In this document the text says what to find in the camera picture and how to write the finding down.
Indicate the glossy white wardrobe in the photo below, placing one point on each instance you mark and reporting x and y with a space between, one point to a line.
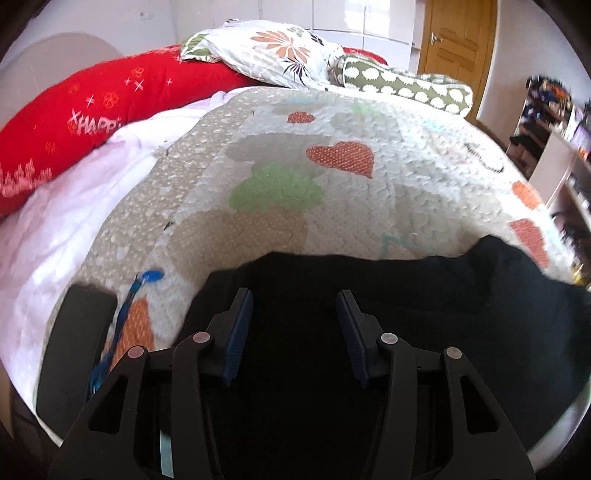
341 16

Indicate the black phone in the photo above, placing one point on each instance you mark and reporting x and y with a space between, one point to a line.
74 346

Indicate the white floral pillow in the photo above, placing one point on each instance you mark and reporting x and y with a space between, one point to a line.
272 50

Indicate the shelf rack with clothes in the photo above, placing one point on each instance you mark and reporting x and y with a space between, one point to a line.
540 120

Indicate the cream bed headboard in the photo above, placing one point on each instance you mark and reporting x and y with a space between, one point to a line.
46 60

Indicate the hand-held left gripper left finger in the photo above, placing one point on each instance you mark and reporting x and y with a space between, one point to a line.
236 337

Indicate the heart patterned quilt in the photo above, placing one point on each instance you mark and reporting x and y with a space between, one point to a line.
369 207

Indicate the green bolster with white pattern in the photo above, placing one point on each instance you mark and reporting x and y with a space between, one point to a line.
406 85

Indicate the white bed sheet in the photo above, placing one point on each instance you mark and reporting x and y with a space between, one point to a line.
69 230

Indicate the wooden door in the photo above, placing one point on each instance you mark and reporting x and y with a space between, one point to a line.
457 46

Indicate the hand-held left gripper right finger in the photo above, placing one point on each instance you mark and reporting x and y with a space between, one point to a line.
354 337

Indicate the red printed pillow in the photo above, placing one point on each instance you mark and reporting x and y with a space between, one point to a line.
92 120

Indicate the black pants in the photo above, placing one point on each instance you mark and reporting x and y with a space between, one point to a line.
461 304

